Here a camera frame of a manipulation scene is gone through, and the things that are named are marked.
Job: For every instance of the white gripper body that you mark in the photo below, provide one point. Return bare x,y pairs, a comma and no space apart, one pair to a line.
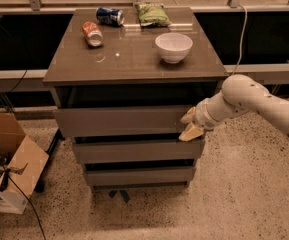
200,116

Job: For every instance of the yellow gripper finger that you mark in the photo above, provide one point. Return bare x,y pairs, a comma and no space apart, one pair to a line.
191,132
188,117

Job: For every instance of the grey top drawer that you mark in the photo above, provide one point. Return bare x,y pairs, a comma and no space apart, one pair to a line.
87,122

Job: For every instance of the grey drawer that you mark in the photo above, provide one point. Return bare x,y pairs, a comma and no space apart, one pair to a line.
87,122
140,177
137,151

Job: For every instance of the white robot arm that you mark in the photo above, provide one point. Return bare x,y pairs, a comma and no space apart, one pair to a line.
243,174

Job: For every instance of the grey bottom drawer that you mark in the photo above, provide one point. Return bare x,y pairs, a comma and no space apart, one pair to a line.
140,177

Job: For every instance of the grey drawer cabinet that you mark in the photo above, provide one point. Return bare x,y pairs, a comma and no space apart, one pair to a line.
127,71

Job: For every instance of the grey middle drawer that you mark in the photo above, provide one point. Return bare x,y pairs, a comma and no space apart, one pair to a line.
137,151

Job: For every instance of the white ceramic bowl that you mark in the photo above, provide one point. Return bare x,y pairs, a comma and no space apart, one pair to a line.
173,47

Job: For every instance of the green chip bag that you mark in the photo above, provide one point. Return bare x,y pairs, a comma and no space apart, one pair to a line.
152,15

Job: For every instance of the orange soda can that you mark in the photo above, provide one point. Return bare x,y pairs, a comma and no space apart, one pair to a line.
92,34

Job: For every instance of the blue soda can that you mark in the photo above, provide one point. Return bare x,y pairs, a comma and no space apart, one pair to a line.
110,16

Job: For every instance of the brown cardboard box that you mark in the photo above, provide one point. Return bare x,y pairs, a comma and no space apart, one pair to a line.
26,160

